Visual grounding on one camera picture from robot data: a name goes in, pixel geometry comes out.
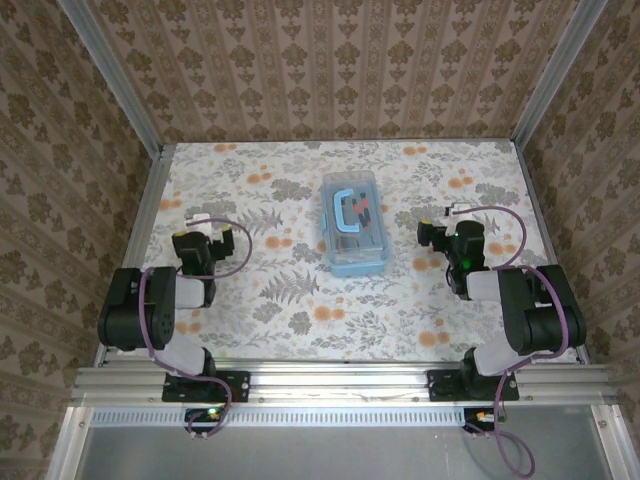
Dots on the aluminium left side rail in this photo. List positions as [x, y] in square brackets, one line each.
[147, 210]

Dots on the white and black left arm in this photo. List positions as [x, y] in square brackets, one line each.
[130, 310]

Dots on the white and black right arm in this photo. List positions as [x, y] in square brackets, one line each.
[545, 320]

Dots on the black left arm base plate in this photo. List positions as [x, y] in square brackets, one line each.
[240, 385]

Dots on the aluminium frame post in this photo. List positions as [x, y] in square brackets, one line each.
[555, 75]
[115, 85]

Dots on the floral table cloth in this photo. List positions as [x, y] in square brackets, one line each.
[350, 320]

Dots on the black controller board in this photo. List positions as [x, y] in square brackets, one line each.
[210, 414]
[480, 417]

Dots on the aluminium front frame rail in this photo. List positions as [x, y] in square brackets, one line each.
[340, 382]

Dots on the black right controller board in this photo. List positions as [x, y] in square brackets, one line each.
[480, 417]

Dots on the aluminium right side rail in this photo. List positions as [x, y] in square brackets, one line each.
[537, 200]

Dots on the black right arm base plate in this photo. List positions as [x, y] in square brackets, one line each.
[440, 387]

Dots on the blue plastic tool box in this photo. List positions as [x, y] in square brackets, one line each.
[355, 265]

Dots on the grey metal panel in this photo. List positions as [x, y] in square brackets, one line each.
[325, 455]

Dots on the aluminium right frame post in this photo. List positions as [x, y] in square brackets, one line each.
[555, 75]

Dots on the black left controller board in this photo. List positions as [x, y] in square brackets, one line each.
[210, 414]

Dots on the aluminium left frame post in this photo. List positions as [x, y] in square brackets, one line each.
[115, 85]

